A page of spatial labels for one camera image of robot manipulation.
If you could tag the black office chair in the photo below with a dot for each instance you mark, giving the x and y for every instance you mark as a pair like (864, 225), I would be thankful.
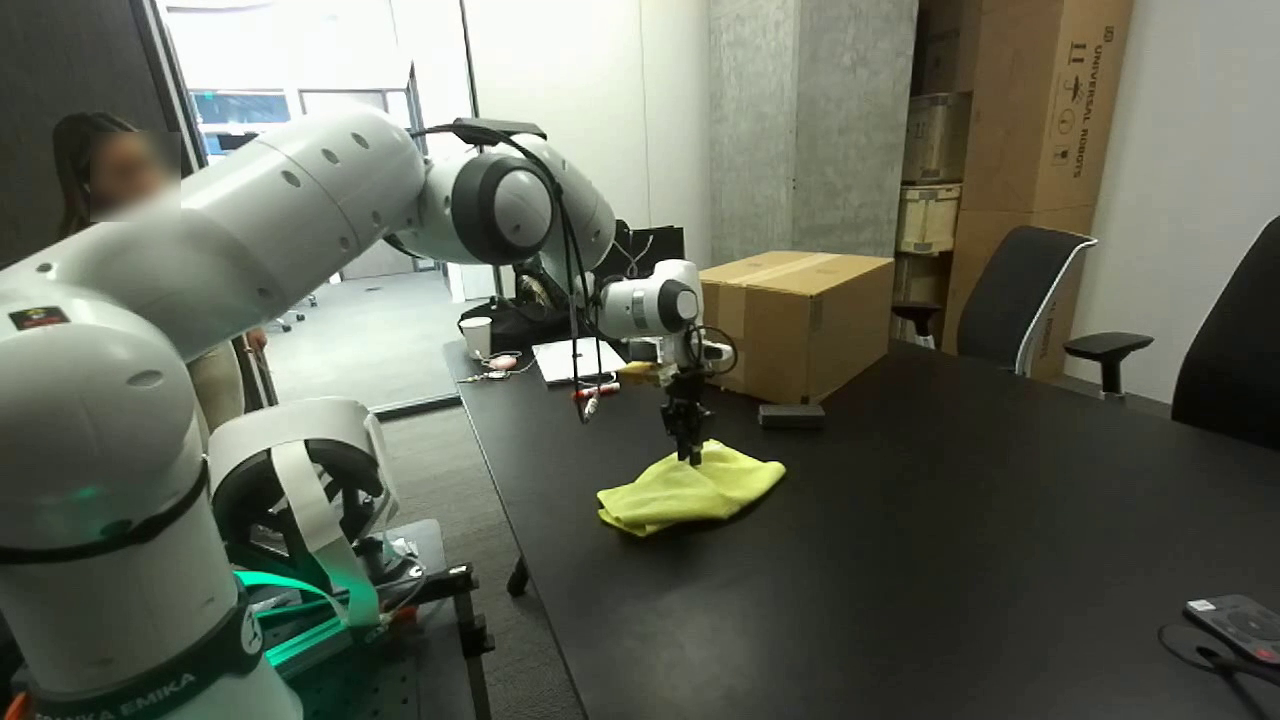
(1022, 302)
(1232, 344)

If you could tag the white cup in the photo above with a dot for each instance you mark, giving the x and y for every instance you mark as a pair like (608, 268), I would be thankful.
(478, 338)

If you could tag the green lit mount plate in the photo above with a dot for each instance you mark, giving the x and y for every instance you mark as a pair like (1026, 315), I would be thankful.
(313, 600)

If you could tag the yellow towel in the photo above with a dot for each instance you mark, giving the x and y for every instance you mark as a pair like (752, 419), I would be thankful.
(687, 489)

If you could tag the grey remote control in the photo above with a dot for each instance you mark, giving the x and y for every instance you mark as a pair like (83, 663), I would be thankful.
(789, 413)

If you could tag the small cardboard box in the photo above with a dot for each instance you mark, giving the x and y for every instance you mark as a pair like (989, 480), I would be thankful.
(931, 217)

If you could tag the grey curved frame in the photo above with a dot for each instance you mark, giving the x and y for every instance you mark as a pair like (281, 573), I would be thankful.
(300, 433)

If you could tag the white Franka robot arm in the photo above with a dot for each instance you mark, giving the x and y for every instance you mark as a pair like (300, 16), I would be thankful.
(104, 442)

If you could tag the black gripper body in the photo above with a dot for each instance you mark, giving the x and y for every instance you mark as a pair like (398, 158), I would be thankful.
(687, 376)

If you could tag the tall brown cardboard box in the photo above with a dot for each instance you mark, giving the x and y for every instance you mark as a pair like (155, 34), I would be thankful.
(1042, 120)

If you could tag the person with blurred face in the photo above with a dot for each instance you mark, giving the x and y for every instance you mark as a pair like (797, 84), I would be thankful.
(125, 175)

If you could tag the black stand with orange clamp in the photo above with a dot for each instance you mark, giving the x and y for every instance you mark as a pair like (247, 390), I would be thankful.
(465, 640)

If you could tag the white paper sheet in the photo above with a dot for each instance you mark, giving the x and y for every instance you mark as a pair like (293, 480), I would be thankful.
(582, 360)

